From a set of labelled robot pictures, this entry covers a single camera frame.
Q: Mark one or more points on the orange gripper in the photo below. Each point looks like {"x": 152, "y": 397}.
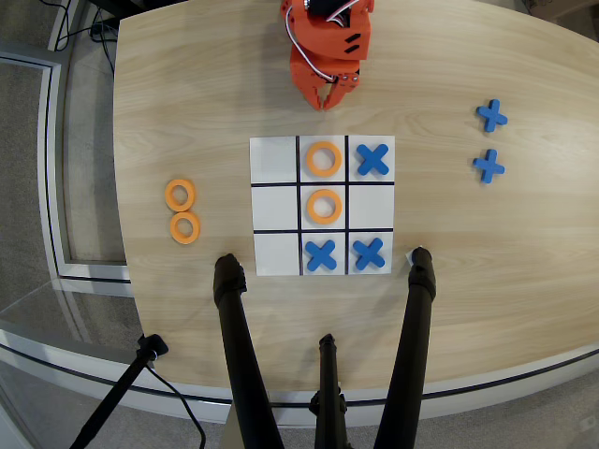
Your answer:
{"x": 306, "y": 77}

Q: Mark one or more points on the blue foam cross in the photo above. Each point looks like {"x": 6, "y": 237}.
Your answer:
{"x": 369, "y": 254}
{"x": 488, "y": 166}
{"x": 320, "y": 255}
{"x": 373, "y": 159}
{"x": 492, "y": 115}

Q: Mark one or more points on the white tic-tac-toe board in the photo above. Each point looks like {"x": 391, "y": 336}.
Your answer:
{"x": 273, "y": 206}

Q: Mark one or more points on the small white sticker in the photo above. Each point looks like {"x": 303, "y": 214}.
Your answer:
{"x": 408, "y": 256}

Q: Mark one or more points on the thick black tripod leg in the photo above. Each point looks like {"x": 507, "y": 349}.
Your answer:
{"x": 243, "y": 346}
{"x": 409, "y": 346}

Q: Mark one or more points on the thin black tripod leg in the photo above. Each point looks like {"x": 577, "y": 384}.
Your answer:
{"x": 330, "y": 397}

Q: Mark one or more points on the black stand pole with clamp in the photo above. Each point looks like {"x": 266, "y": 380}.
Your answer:
{"x": 117, "y": 388}

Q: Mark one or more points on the grey metal floor frame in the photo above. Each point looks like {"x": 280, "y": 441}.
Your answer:
{"x": 54, "y": 187}

